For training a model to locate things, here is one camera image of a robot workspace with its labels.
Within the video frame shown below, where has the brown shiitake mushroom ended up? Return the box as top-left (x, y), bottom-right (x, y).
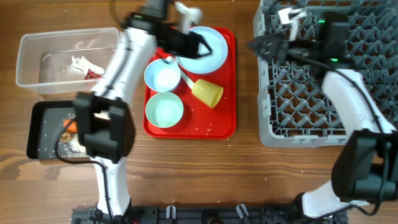
top-left (60, 132), bottom-right (74, 143)

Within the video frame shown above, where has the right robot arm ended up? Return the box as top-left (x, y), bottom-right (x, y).
top-left (248, 8), bottom-right (397, 222)

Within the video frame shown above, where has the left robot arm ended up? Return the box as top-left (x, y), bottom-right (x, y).
top-left (73, 1), bottom-right (206, 223)

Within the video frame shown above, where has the grey dishwasher rack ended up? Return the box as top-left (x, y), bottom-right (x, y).
top-left (257, 0), bottom-right (397, 147)

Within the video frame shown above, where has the white plastic spoon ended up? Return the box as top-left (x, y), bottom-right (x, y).
top-left (166, 56), bottom-right (194, 90)

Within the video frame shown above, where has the light blue plate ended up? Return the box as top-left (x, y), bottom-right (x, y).
top-left (176, 26), bottom-right (228, 75)

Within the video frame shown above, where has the yellow plastic cup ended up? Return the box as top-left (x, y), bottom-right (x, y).
top-left (192, 79), bottom-right (224, 108)

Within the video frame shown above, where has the green bowl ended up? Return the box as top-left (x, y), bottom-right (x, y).
top-left (145, 92), bottom-right (184, 128)

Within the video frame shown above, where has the light blue bowl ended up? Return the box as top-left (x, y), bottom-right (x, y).
top-left (144, 59), bottom-right (181, 93)

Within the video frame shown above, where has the red serving tray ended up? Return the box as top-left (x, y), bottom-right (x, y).
top-left (143, 27), bottom-right (236, 139)

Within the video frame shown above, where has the red foil wrapper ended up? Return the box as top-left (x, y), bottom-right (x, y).
top-left (84, 70), bottom-right (103, 80)

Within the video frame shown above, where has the black waste tray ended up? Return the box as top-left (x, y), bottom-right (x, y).
top-left (26, 101), bottom-right (75, 160)

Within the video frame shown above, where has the orange carrot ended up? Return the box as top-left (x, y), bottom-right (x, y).
top-left (63, 119), bottom-right (78, 133)

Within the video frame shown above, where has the clear plastic bin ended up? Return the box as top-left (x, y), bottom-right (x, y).
top-left (16, 27), bottom-right (119, 95)

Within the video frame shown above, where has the white tissue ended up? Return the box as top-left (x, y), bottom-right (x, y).
top-left (72, 57), bottom-right (105, 75)

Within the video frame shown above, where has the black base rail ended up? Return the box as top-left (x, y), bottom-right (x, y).
top-left (70, 203), bottom-right (348, 224)

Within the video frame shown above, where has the white rice pile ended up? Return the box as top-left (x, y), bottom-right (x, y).
top-left (37, 108), bottom-right (86, 159)

